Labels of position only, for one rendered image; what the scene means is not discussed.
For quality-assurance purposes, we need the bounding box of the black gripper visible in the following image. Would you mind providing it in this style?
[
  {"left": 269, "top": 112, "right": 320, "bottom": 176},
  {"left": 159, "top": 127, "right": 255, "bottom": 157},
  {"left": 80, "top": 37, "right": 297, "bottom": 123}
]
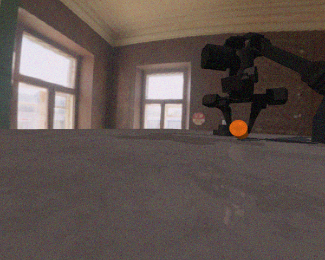
[{"left": 202, "top": 67, "right": 288, "bottom": 134}]

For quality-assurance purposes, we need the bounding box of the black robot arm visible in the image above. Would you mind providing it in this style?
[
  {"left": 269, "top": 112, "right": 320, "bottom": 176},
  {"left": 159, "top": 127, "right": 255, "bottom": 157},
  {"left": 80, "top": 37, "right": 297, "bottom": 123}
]
[{"left": 201, "top": 32, "right": 325, "bottom": 96}]

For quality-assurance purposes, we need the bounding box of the orange knob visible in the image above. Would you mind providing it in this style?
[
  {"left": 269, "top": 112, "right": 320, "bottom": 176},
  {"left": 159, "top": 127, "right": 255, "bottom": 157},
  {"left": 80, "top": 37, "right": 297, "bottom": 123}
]
[{"left": 230, "top": 120, "right": 249, "bottom": 139}]

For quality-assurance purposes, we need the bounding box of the dark grey round pedestal with silver shaft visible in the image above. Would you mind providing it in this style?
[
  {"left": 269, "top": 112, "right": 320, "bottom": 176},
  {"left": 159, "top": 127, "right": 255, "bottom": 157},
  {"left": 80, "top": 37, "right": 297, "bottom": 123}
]
[{"left": 213, "top": 120, "right": 234, "bottom": 137}]

